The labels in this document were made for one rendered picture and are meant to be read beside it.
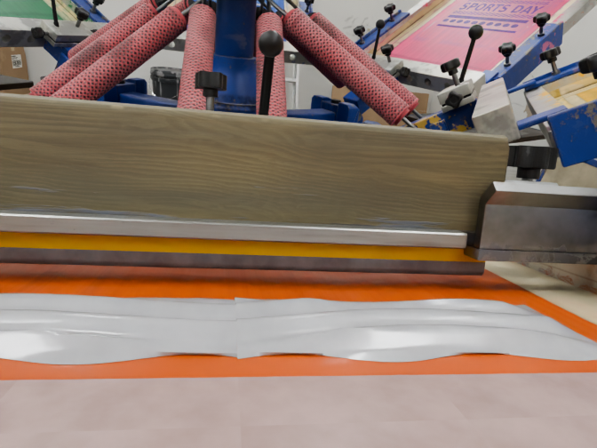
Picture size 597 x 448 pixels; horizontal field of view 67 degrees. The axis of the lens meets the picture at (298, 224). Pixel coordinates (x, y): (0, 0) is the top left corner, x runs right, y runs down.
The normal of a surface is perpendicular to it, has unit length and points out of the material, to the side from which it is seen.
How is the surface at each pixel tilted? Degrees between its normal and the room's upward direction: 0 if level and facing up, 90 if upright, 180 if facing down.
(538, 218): 75
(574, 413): 15
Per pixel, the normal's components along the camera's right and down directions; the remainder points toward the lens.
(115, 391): 0.07, -0.98
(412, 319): 0.15, -0.80
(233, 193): 0.16, 0.17
